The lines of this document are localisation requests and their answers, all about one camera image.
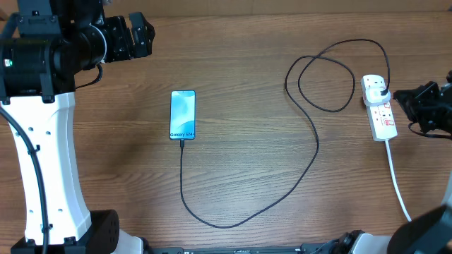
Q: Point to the Galaxy S24+ smartphone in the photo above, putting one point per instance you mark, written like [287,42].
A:
[182,124]

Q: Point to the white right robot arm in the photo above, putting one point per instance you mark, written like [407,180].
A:
[429,233]

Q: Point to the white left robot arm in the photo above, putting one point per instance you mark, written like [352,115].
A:
[43,46]

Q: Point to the white charger plug adapter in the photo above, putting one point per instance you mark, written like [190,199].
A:
[374,96]

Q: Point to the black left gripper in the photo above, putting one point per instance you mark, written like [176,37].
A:
[126,50]

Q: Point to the white power strip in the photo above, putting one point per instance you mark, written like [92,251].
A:
[381,119]

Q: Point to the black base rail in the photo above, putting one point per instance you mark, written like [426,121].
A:
[305,248]

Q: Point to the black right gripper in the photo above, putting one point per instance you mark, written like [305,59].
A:
[409,105]

